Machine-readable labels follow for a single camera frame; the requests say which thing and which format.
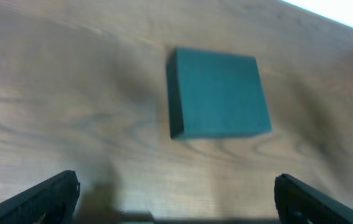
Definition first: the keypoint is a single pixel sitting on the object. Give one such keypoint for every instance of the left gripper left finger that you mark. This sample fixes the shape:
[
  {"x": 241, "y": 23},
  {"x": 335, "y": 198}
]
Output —
[{"x": 51, "y": 201}]

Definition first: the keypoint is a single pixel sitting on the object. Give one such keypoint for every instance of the black gift box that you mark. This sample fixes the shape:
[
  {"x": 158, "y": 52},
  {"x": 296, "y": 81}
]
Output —
[{"x": 214, "y": 95}]

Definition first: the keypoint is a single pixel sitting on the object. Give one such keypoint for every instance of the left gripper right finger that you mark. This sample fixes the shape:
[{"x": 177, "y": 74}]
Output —
[{"x": 299, "y": 203}]

